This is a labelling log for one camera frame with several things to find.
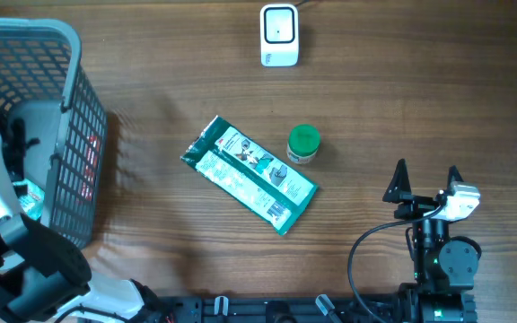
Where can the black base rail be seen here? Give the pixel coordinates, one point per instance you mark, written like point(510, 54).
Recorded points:
point(303, 309)

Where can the white barcode scanner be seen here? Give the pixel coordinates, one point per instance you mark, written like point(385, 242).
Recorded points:
point(279, 35)

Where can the green white wipes packet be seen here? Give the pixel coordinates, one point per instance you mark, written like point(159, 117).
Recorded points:
point(252, 175)

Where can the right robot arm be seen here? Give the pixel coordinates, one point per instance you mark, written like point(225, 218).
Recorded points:
point(444, 266)

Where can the green lid jar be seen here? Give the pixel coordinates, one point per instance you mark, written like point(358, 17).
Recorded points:
point(303, 143)

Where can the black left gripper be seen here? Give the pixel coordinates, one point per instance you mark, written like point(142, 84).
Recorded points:
point(17, 165)

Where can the red tissue pack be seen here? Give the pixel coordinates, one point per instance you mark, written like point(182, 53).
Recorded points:
point(92, 158)

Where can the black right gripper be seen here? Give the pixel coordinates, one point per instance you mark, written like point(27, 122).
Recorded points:
point(399, 191)

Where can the grey plastic laundry basket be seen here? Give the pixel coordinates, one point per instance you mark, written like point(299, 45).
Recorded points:
point(43, 82)

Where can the mint toilet wipes pack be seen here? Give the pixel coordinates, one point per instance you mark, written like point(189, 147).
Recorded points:
point(31, 198)

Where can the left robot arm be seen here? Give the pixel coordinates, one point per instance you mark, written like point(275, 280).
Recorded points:
point(45, 276)

